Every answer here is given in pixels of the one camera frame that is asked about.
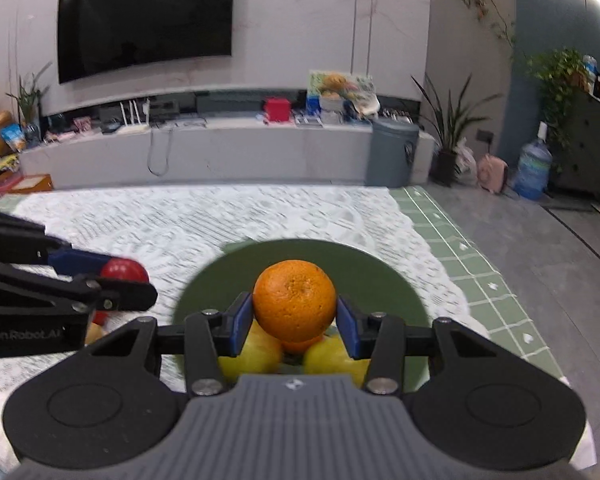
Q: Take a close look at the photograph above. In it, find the white marble television console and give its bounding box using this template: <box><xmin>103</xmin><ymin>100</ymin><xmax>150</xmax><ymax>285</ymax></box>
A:
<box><xmin>19</xmin><ymin>90</ymin><xmax>434</xmax><ymax>192</ymax></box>

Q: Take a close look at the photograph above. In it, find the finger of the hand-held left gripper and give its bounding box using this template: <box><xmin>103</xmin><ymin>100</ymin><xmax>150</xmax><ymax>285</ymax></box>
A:
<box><xmin>0</xmin><ymin>259</ymin><xmax>159</xmax><ymax>314</ymax></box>
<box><xmin>0</xmin><ymin>206</ymin><xmax>112</xmax><ymax>279</ymax></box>

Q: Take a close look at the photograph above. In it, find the blue water bottle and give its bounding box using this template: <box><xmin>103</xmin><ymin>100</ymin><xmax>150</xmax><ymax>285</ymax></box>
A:
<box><xmin>512</xmin><ymin>121</ymin><xmax>554</xmax><ymax>201</ymax></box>

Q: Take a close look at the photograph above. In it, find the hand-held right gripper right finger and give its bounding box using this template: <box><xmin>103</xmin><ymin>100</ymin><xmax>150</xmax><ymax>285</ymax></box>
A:
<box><xmin>336</xmin><ymin>295</ymin><xmax>507</xmax><ymax>395</ymax></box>

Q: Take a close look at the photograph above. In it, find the white plastic bag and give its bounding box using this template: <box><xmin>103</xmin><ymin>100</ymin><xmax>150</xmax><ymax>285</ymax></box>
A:
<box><xmin>455</xmin><ymin>140</ymin><xmax>479</xmax><ymax>186</ymax></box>

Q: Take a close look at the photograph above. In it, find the black wall television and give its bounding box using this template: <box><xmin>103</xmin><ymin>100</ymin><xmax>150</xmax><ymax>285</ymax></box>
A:
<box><xmin>57</xmin><ymin>0</ymin><xmax>235</xmax><ymax>85</ymax></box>

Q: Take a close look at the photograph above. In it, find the white router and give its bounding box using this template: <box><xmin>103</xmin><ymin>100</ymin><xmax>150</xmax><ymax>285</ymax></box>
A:
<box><xmin>115</xmin><ymin>100</ymin><xmax>151</xmax><ymax>135</ymax></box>

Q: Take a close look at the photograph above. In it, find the red box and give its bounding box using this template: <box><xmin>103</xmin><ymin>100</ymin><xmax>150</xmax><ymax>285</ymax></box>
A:
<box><xmin>264</xmin><ymin>97</ymin><xmax>291</xmax><ymax>124</ymax></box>

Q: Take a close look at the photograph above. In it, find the long-leaf potted plant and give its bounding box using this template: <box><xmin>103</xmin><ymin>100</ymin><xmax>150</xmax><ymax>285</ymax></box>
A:
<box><xmin>411</xmin><ymin>74</ymin><xmax>501</xmax><ymax>186</ymax></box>

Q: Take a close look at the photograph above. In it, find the white lace tablecloth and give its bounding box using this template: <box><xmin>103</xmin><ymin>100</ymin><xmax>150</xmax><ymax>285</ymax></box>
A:
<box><xmin>0</xmin><ymin>185</ymin><xmax>567</xmax><ymax>382</ymax></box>
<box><xmin>0</xmin><ymin>185</ymin><xmax>492</xmax><ymax>461</ymax></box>

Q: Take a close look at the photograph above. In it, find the cardboard box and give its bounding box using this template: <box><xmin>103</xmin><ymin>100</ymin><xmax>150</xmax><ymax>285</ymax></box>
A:
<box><xmin>7</xmin><ymin>174</ymin><xmax>55</xmax><ymax>195</ymax></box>

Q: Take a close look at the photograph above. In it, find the trailing potted plant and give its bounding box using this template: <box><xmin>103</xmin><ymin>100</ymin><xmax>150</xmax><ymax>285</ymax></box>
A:
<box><xmin>527</xmin><ymin>49</ymin><xmax>589</xmax><ymax>161</ymax></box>

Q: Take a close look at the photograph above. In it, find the slim green plant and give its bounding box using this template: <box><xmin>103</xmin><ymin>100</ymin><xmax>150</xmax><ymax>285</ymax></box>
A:
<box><xmin>6</xmin><ymin>62</ymin><xmax>54</xmax><ymax>149</ymax></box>

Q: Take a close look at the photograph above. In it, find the black cable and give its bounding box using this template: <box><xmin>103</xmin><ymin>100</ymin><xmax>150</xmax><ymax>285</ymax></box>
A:
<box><xmin>146</xmin><ymin>127</ymin><xmax>174</xmax><ymax>177</ymax></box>

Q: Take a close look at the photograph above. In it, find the pink heater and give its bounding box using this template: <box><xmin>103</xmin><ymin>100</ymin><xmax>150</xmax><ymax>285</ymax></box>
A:
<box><xmin>477</xmin><ymin>155</ymin><xmax>509</xmax><ymax>195</ymax></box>

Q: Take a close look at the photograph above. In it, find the dark grey cabinet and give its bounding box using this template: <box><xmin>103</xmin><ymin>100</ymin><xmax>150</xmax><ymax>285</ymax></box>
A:
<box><xmin>550</xmin><ymin>87</ymin><xmax>600</xmax><ymax>197</ymax></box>

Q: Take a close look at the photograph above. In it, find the blue snack bag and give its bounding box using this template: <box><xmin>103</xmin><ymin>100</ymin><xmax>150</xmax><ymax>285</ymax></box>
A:
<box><xmin>0</xmin><ymin>122</ymin><xmax>29</xmax><ymax>154</ymax></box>

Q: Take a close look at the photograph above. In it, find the grey trash bin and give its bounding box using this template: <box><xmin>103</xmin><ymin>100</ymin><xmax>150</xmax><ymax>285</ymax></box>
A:
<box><xmin>365</xmin><ymin>120</ymin><xmax>420</xmax><ymax>189</ymax></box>

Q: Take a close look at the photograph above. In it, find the green colander bowl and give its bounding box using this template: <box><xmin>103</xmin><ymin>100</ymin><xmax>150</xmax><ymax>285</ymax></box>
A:
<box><xmin>171</xmin><ymin>238</ymin><xmax>430</xmax><ymax>397</ymax></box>

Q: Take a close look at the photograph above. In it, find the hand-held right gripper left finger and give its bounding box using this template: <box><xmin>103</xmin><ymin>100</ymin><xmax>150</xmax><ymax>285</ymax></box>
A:
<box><xmin>87</xmin><ymin>291</ymin><xmax>255</xmax><ymax>397</ymax></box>

